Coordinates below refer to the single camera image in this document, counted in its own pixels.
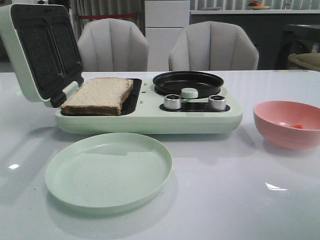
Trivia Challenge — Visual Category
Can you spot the bread slice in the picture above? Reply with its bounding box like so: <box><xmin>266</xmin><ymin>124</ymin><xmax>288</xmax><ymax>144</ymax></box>
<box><xmin>60</xmin><ymin>77</ymin><xmax>134</xmax><ymax>116</ymax></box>

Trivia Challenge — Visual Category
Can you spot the green breakfast maker lid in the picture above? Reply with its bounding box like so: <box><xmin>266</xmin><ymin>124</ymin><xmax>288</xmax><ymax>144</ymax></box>
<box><xmin>0</xmin><ymin>3</ymin><xmax>84</xmax><ymax>108</ymax></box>

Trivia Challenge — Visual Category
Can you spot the green breakfast maker base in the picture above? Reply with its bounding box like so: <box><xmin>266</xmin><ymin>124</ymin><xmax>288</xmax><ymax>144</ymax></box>
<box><xmin>55</xmin><ymin>78</ymin><xmax>243</xmax><ymax>135</ymax></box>

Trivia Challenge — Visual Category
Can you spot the orange shrimp piece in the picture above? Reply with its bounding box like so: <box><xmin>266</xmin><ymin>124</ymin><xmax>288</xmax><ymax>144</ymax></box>
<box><xmin>291</xmin><ymin>124</ymin><xmax>304</xmax><ymax>129</ymax></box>

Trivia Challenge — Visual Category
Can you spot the left silver control knob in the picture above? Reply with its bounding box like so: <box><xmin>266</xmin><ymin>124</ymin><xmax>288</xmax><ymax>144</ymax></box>
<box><xmin>163</xmin><ymin>94</ymin><xmax>182</xmax><ymax>110</ymax></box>

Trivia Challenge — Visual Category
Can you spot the silver control knob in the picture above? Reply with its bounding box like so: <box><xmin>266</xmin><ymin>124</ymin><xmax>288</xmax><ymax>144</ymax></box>
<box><xmin>163</xmin><ymin>94</ymin><xmax>182</xmax><ymax>110</ymax></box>
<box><xmin>208</xmin><ymin>95</ymin><xmax>227</xmax><ymax>111</ymax></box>

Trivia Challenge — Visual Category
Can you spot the right silver control knob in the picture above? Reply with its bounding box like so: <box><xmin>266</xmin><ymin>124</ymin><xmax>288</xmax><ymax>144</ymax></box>
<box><xmin>208</xmin><ymin>95</ymin><xmax>227</xmax><ymax>111</ymax></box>

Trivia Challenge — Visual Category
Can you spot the black round frying pan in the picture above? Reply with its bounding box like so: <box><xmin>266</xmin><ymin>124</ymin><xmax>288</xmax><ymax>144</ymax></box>
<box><xmin>152</xmin><ymin>71</ymin><xmax>224</xmax><ymax>99</ymax></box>

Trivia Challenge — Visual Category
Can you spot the light green round plate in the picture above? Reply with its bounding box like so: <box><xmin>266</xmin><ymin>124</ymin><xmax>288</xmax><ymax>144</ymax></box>
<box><xmin>45</xmin><ymin>133</ymin><xmax>173</xmax><ymax>215</ymax></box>

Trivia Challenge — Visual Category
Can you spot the right grey upholstered chair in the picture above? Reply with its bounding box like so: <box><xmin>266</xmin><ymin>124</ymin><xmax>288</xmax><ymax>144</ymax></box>
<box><xmin>168</xmin><ymin>21</ymin><xmax>259</xmax><ymax>71</ymax></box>

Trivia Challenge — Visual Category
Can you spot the grey upholstered chair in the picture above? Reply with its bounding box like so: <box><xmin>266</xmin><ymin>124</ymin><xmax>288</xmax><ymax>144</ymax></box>
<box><xmin>168</xmin><ymin>21</ymin><xmax>259</xmax><ymax>71</ymax></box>
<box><xmin>77</xmin><ymin>18</ymin><xmax>149</xmax><ymax>72</ymax></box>

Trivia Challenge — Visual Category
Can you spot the left grey upholstered chair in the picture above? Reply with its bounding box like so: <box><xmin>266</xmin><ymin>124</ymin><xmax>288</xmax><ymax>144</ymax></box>
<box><xmin>77</xmin><ymin>18</ymin><xmax>149</xmax><ymax>72</ymax></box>

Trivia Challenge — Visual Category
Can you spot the white refrigerator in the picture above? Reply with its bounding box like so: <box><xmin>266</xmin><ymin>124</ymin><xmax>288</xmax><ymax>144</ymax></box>
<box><xmin>144</xmin><ymin>0</ymin><xmax>190</xmax><ymax>72</ymax></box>

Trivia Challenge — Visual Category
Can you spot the red barrier belt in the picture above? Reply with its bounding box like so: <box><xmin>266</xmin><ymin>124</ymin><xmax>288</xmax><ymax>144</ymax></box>
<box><xmin>78</xmin><ymin>12</ymin><xmax>140</xmax><ymax>20</ymax></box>

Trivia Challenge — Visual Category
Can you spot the pink bowl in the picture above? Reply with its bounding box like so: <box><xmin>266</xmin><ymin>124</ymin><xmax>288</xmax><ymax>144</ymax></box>
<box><xmin>253</xmin><ymin>100</ymin><xmax>320</xmax><ymax>150</ymax></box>

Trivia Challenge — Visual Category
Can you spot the dark kitchen counter cabinet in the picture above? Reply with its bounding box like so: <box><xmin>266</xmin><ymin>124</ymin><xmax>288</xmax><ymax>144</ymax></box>
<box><xmin>190</xmin><ymin>9</ymin><xmax>320</xmax><ymax>70</ymax></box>

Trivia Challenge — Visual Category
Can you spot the fruit plate on counter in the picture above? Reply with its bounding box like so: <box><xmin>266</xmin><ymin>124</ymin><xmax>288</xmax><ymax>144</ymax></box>
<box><xmin>247</xmin><ymin>0</ymin><xmax>271</xmax><ymax>10</ymax></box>

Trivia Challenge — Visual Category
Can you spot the dark washing machine at right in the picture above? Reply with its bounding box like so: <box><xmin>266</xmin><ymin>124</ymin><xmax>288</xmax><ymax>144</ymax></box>
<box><xmin>275</xmin><ymin>24</ymin><xmax>320</xmax><ymax>70</ymax></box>

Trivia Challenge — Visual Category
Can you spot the beige cushion at right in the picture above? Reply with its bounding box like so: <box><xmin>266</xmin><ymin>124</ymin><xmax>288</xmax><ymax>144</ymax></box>
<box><xmin>287</xmin><ymin>53</ymin><xmax>320</xmax><ymax>72</ymax></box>

